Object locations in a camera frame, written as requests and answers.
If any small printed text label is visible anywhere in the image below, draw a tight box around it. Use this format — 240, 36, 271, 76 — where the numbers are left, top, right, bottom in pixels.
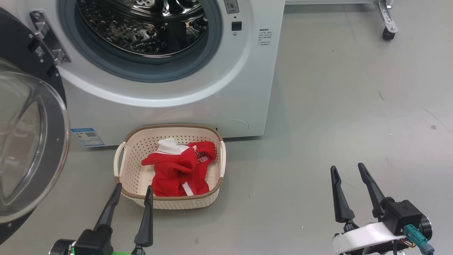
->
258, 28, 273, 46

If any grey rolling stand with caster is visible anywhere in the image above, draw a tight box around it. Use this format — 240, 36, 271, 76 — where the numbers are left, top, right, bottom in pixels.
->
285, 0, 399, 41

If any black cylindrical right gripper motor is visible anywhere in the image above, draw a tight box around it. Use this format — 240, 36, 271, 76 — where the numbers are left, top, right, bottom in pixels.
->
419, 215, 433, 240

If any teal-plug right camera cable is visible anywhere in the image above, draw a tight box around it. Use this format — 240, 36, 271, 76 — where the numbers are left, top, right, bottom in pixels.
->
403, 224, 435, 255

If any white front-load washing machine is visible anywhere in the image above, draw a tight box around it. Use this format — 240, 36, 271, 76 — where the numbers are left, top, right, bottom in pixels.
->
0, 0, 285, 147

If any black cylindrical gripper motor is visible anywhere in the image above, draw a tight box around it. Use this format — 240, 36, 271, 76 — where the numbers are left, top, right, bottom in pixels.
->
49, 239, 76, 255
419, 215, 433, 240

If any black cylindrical left gripper motor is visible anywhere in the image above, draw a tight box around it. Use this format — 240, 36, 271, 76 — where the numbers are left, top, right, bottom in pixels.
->
49, 239, 76, 255

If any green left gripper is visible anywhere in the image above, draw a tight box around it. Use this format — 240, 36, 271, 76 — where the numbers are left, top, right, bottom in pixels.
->
93, 183, 154, 255

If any red and white garment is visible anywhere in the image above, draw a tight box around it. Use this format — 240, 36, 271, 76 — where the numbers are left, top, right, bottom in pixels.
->
142, 138, 217, 197

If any blue energy label sticker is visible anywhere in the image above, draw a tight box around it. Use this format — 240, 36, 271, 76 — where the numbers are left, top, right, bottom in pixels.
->
71, 127, 105, 147

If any dark round glass washer door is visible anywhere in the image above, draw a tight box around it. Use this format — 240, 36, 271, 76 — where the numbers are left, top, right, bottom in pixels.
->
0, 7, 71, 245

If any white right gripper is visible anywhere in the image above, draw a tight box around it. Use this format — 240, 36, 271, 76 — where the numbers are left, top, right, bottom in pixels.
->
331, 163, 407, 255

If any cream perforated laundry basket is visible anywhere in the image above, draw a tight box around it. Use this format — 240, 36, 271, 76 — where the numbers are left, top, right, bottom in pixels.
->
113, 123, 227, 210

